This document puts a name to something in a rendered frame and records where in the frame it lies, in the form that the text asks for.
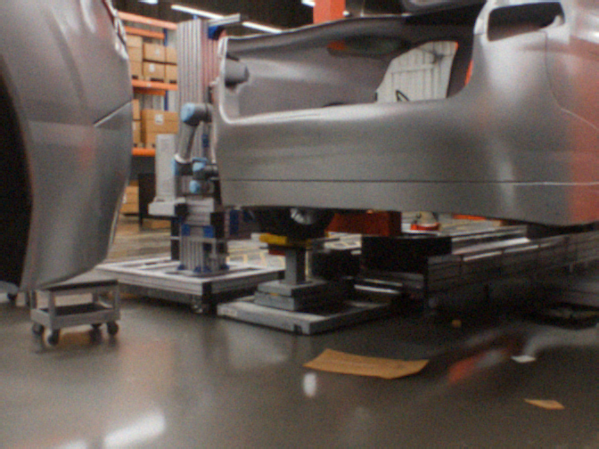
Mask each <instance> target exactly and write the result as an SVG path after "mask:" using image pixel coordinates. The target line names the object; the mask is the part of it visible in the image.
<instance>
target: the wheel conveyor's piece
mask: <svg viewBox="0 0 599 449"><path fill-rule="evenodd" d="M521 230H526V226H519V227H511V228H503V229H496V231H494V233H501V234H494V235H496V241H502V242H522V241H530V240H528V239H526V231H522V232H520V231H521ZM514 231H517V232H514ZM507 232H514V233H507ZM596 235H598V236H596ZM590 236H593V237H590ZM586 237H587V238H586ZM580 238H582V239H580ZM577 241H578V243H575V244H577V250H576V251H575V252H576V259H575V260H576V264H577V263H581V262H582V267H584V272H581V273H588V272H586V267H587V265H588V261H589V260H593V259H597V258H599V231H596V232H591V233H580V234H577Z"/></svg>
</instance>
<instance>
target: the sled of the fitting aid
mask: <svg viewBox="0 0 599 449"><path fill-rule="evenodd" d="M344 300H346V289H343V288H337V286H332V288H331V289H326V290H322V291H316V292H311V293H306V294H301V295H296V296H285V295H280V294H274V293H268V292H263V290H259V291H258V292H255V304H260V305H264V306H273V307H280V308H284V309H289V310H300V309H303V308H308V307H312V306H320V305H325V304H330V303H335V302H339V301H344Z"/></svg>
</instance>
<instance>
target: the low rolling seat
mask: <svg viewBox="0 0 599 449"><path fill-rule="evenodd" d="M117 282H118V279H116V278H113V277H110V276H106V275H103V274H98V273H96V272H87V273H86V274H83V275H81V276H79V277H77V278H75V279H73V280H70V281H67V282H64V283H62V284H58V285H54V286H51V287H48V288H45V292H43V291H40V290H34V291H30V292H29V301H30V319H31V320H34V321H36V323H34V325H33V332H34V333H35V334H36V335H38V336H39V335H42V334H44V332H45V326H46V328H48V329H50V333H49V335H48V337H47V341H48V343H49V344H50V345H56V344H57V343H58V342H59V340H60V331H62V330H60V329H62V328H69V327H77V326H83V325H89V324H90V326H91V327H92V328H94V329H99V328H101V327H102V326H103V322H106V323H105V324H107V327H108V328H107V332H108V334H110V335H112V336H113V335H116V334H117V333H118V331H119V326H118V325H117V324H116V323H115V320H120V311H119V284H118V283H117ZM111 290H113V307H112V306H108V305H105V304H103V303H100V302H99V292H103V291H111ZM37 293H41V294H43V295H46V296H47V297H48V307H40V308H37ZM86 293H92V302H86V303H78V304H71V305H62V306H56V305H55V297H60V296H69V295H77V294H80V295H82V294H86Z"/></svg>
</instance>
